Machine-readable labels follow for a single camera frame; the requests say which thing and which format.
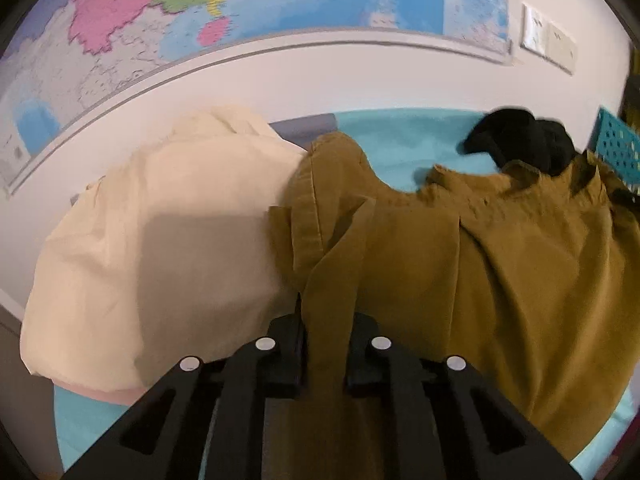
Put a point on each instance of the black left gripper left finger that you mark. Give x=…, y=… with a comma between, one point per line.
x=204, y=419

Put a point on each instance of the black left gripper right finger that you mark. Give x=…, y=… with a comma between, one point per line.
x=441, y=419

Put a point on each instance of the mustard yellow garment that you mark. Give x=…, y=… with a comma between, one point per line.
x=533, y=279

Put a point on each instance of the cream white garment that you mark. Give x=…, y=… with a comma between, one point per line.
x=168, y=255

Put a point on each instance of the teal bed sheet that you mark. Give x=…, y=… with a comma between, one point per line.
x=399, y=144

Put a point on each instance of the black garment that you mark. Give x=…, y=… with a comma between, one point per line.
x=511, y=133

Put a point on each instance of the teal perforated storage basket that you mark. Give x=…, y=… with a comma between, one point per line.
x=613, y=142

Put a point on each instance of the white wall socket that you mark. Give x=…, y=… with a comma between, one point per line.
x=534, y=31
x=561, y=50

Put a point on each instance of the colourful wall map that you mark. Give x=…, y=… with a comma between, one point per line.
x=68, y=55

